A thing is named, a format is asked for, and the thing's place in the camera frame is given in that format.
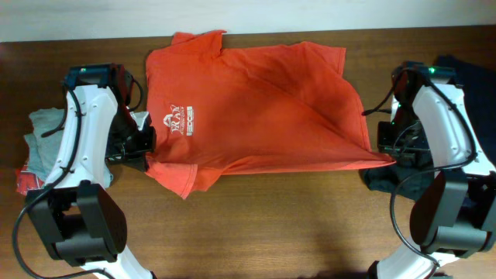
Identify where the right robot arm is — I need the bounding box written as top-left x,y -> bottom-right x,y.
367,61 -> 495,278

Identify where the dark navy garment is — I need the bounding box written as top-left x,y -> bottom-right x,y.
360,56 -> 495,200

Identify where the left black cable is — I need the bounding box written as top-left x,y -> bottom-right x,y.
11,75 -> 145,279

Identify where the folded red printed t-shirt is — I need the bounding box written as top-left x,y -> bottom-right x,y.
15,164 -> 44,195

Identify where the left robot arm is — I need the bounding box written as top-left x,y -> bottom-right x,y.
20,64 -> 157,278

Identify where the folded grey t-shirt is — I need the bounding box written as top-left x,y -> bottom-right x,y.
24,108 -> 64,181

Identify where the red soccer t-shirt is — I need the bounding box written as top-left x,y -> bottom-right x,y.
146,30 -> 393,198

